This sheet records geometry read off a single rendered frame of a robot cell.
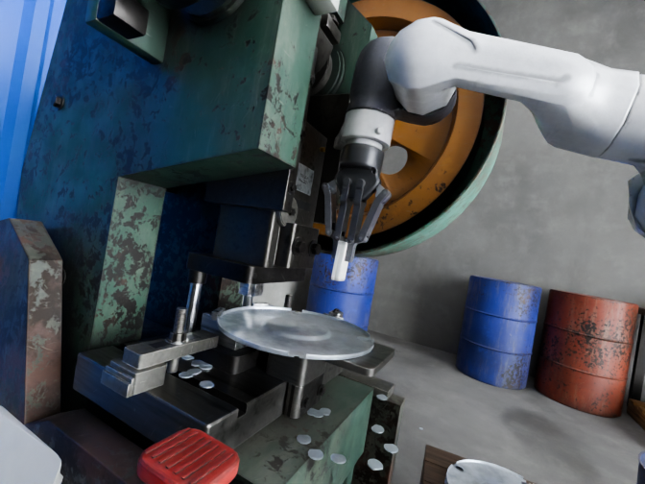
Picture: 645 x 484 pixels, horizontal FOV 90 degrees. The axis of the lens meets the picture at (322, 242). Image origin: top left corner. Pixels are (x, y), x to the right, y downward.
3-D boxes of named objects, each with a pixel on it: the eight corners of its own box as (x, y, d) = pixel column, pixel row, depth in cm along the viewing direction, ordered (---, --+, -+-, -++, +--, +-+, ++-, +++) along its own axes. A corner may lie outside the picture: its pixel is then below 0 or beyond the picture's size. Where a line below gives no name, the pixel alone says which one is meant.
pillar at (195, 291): (196, 334, 62) (208, 262, 62) (187, 336, 60) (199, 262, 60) (188, 330, 63) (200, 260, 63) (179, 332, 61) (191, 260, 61)
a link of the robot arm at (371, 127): (387, 107, 51) (380, 141, 51) (403, 136, 63) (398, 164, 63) (319, 108, 57) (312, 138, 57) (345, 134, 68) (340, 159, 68)
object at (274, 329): (394, 372, 47) (394, 366, 47) (194, 344, 45) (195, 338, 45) (357, 321, 76) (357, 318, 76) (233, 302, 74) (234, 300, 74)
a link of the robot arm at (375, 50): (451, 110, 48) (450, 135, 57) (468, 22, 48) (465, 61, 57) (338, 107, 55) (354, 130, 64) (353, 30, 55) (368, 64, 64)
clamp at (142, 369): (219, 365, 57) (228, 307, 57) (126, 398, 42) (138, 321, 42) (196, 354, 60) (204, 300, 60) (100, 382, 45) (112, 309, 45)
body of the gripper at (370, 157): (334, 140, 56) (323, 192, 56) (381, 142, 52) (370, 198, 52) (349, 154, 63) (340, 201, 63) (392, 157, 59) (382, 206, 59)
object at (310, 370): (385, 419, 59) (396, 346, 59) (358, 459, 47) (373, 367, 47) (274, 374, 70) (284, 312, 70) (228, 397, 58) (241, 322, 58)
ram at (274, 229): (324, 272, 67) (347, 132, 67) (285, 272, 54) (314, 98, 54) (259, 257, 75) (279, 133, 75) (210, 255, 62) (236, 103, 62)
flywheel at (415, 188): (267, 222, 131) (453, 266, 99) (232, 214, 113) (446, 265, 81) (306, 46, 129) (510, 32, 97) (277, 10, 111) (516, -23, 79)
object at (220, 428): (343, 371, 80) (346, 347, 80) (200, 474, 39) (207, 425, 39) (249, 337, 93) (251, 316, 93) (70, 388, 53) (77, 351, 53)
